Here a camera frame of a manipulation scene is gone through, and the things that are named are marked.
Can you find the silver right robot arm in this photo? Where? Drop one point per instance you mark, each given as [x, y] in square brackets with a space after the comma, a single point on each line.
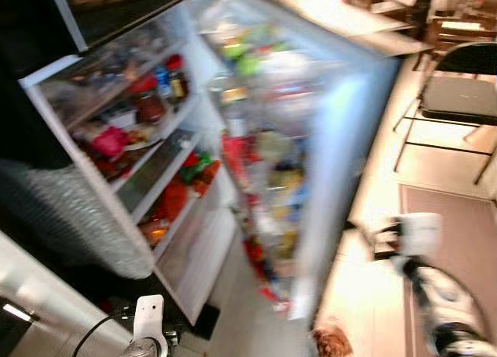
[446, 303]

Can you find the open fridge door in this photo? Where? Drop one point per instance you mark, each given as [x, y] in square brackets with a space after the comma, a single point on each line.
[349, 140]

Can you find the dark glass fridge shelf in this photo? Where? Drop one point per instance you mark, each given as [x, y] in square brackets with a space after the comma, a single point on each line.
[155, 171]

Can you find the clear fridge drawer with packets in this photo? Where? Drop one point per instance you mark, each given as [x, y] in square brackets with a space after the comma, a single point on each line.
[93, 70]

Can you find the black and white fridge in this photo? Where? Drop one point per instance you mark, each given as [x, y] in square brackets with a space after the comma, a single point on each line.
[31, 31]

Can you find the black folding chair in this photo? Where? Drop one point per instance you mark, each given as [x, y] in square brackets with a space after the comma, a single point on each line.
[458, 97]

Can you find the dark wooden furniture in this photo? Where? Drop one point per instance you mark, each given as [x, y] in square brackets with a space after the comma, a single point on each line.
[443, 19]

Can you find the brown fluffy object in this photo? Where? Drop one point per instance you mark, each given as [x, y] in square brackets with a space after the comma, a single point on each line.
[332, 341]

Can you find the flat orange red packet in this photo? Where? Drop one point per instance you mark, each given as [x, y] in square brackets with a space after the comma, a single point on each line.
[210, 178]

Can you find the green snack packets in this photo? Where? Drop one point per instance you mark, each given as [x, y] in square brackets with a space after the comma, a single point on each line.
[196, 167]

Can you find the clear crisper drawer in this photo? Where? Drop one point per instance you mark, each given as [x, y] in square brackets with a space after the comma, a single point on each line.
[198, 264]

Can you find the red mesh bag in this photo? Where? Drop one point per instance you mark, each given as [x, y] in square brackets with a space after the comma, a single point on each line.
[175, 200]

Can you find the red-lid jar yellow label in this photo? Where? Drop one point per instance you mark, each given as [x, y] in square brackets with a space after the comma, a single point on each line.
[177, 77]

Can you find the blue and white tub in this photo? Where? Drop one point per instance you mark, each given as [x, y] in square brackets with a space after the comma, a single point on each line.
[162, 84]

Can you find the red-lid jar of chili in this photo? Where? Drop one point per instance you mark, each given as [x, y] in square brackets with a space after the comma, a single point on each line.
[149, 105]

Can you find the pink snack packets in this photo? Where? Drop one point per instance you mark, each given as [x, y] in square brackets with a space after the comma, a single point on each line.
[110, 142]

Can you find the clear bubble wrap sheet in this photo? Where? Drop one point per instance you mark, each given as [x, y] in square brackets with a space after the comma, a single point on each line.
[70, 217]

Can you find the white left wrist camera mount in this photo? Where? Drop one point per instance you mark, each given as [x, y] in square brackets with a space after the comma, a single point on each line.
[147, 318]

